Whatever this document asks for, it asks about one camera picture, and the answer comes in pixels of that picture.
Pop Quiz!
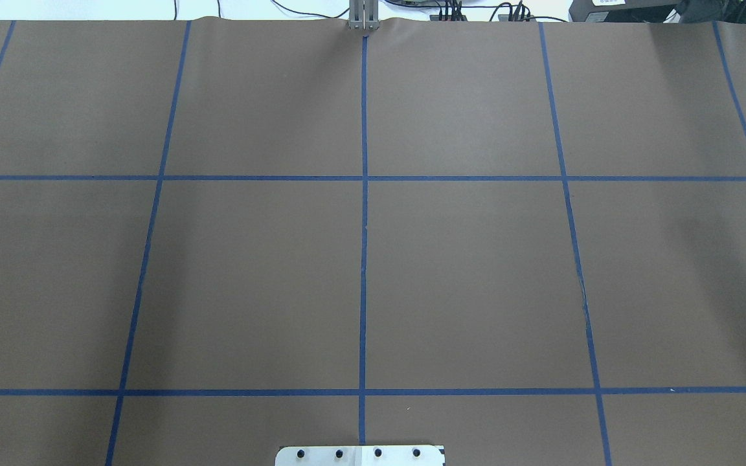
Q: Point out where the aluminium frame post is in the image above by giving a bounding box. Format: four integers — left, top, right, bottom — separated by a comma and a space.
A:
347, 0, 381, 30

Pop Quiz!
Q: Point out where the black equipment box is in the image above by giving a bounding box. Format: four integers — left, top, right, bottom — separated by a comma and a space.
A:
569, 0, 746, 24

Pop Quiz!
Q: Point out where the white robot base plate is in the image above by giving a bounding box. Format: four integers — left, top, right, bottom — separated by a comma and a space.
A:
275, 445, 446, 465

